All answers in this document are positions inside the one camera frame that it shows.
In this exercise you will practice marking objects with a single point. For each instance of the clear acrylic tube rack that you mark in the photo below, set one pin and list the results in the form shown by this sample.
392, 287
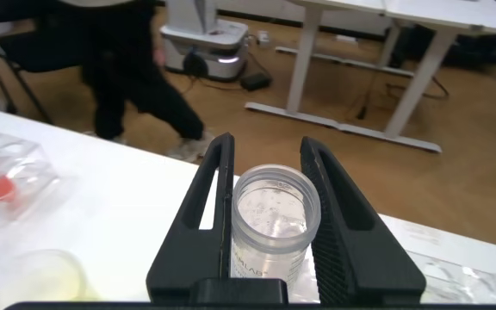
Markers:
467, 280
28, 159

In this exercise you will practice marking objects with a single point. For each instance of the black power adapter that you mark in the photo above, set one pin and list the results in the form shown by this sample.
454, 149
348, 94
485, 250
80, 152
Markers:
256, 82

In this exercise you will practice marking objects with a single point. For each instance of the white humanoid robot on base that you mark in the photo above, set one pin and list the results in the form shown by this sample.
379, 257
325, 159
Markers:
205, 43

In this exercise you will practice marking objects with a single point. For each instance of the white standing desk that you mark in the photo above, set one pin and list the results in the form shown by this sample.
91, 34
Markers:
424, 77
304, 64

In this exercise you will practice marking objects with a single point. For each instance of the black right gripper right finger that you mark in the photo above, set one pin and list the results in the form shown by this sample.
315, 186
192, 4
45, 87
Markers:
360, 258

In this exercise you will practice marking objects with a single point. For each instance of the person in dark clothes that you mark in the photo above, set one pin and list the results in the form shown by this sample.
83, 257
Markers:
136, 64

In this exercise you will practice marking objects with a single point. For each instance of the white power strip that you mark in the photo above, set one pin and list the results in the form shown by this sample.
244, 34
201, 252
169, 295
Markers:
263, 39

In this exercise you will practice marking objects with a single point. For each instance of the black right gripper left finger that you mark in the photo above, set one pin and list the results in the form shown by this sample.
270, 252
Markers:
192, 249

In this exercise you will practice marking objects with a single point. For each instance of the black office chair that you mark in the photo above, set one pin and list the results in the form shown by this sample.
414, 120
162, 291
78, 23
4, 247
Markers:
28, 51

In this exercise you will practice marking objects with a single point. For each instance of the clear glass beaker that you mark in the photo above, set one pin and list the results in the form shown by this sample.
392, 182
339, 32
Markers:
45, 275

